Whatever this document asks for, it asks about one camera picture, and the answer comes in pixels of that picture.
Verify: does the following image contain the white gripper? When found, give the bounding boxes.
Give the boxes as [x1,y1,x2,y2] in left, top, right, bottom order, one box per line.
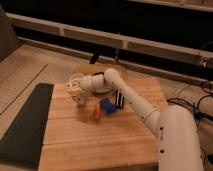
[66,73,83,95]

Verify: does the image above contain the white bottle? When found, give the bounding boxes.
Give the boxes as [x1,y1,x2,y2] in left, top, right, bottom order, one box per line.
[74,89,88,106]

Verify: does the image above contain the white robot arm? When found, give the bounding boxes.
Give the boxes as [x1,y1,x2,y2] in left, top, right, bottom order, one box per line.
[67,68,204,171]

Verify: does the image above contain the green bowl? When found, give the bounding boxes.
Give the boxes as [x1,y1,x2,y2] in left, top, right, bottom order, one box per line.
[92,72,112,94]

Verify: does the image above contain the blue block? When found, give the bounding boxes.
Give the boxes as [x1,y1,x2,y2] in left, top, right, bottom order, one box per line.
[100,99,117,115]

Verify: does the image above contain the black white striped object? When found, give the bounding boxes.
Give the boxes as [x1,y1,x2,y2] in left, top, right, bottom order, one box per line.
[115,90,124,109]

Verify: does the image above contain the wooden cutting board table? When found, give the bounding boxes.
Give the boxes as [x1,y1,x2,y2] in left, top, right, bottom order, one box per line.
[38,84,158,171]

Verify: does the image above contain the black mat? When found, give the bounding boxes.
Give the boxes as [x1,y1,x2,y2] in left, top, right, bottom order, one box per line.
[0,83,54,169]

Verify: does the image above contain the black cables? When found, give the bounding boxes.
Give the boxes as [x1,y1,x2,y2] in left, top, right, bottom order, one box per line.
[166,79,213,134]

